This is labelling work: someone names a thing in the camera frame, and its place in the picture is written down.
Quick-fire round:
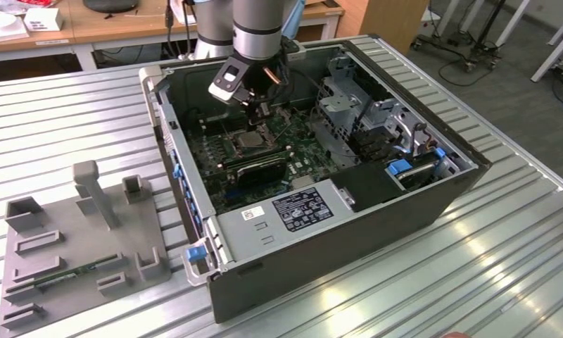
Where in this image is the hard disk in blue carrier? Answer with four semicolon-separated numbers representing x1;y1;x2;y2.
385;158;445;193

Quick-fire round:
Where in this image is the white cardboard box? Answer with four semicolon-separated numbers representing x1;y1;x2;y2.
23;7;66;32

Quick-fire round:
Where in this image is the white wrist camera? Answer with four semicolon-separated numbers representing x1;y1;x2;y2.
210;57;256;104

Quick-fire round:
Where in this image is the white flat tray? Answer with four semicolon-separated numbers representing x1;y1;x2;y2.
0;10;31;45

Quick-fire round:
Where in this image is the grey parts rack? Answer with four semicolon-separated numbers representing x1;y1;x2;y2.
0;160;174;337

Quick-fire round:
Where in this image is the white table frame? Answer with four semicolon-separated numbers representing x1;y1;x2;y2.
531;19;563;84

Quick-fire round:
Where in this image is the black graphics card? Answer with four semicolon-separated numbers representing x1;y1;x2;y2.
235;157;288;188

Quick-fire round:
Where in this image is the silver power supply unit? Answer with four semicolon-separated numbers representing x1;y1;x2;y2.
215;181;359;264

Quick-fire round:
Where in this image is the black plastic shroud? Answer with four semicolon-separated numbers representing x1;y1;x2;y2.
331;164;408;213

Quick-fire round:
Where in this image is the wooden cabinet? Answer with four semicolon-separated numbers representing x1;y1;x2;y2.
356;0;432;56

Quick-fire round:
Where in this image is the blue case latch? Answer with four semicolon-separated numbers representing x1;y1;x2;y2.
184;247;210;264

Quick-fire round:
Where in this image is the green RAM stick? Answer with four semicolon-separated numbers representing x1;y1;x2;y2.
34;253;120;289

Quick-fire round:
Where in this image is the green motherboard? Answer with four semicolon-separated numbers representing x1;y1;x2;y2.
187;105;359;214

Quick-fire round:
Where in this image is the wooden desk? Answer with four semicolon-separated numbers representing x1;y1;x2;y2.
0;0;347;71

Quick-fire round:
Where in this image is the black round pad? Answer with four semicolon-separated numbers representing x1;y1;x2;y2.
82;0;140;12

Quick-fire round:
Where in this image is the metal drive cage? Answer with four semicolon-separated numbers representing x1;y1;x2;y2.
315;56;399;161

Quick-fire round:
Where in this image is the black PC case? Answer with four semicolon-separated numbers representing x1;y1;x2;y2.
139;33;495;325

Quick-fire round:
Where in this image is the metal socket cover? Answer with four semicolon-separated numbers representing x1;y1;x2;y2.
269;107;296;133

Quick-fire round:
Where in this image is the black wheeled stand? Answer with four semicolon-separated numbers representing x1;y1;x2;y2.
411;0;507;73

